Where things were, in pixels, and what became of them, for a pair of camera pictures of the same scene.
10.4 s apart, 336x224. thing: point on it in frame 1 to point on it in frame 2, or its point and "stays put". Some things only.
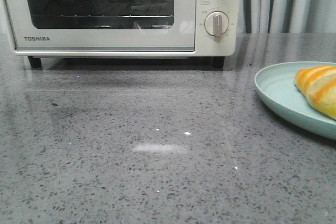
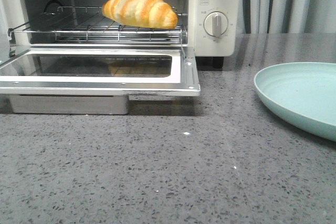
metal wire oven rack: (121, 8) to (90, 24)
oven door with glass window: (102, 12) to (145, 71)
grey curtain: (289, 2) stays put
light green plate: (275, 84) stays put
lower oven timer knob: (216, 23) stays put
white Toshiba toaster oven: (121, 14) stays put
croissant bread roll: (318, 85) to (143, 7)
